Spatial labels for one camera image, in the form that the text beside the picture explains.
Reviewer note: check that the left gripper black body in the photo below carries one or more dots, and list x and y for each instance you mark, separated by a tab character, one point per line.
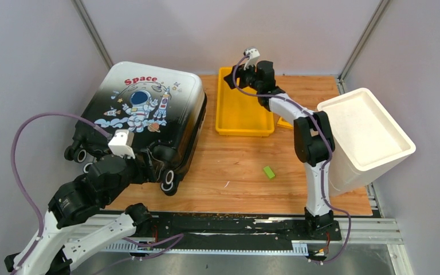
138	173

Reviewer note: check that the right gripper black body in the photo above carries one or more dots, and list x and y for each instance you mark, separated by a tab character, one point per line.
249	77

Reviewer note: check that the black white space suitcase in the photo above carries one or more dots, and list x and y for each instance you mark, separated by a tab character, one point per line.
164	110

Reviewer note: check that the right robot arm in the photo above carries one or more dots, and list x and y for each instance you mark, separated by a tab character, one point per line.
313	141

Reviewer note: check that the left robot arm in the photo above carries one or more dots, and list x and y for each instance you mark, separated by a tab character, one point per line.
51	251

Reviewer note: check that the yellow plastic tray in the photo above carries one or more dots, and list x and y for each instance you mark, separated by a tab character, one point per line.
238	114

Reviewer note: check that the small green block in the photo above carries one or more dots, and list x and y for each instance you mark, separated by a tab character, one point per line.
269	172

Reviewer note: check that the white drawer cabinet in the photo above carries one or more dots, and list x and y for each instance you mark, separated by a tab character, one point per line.
368	140

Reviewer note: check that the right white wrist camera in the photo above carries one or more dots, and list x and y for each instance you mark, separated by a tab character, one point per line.
252	55

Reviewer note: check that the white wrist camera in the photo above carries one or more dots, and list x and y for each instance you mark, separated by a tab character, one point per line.
121	143
252	55

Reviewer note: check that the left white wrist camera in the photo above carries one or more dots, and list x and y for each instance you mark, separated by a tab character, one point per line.
121	143

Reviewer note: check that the yellow triangular bracket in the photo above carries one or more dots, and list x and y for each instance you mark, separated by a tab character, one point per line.
283	123

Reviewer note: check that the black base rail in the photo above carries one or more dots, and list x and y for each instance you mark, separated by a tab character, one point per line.
223	231

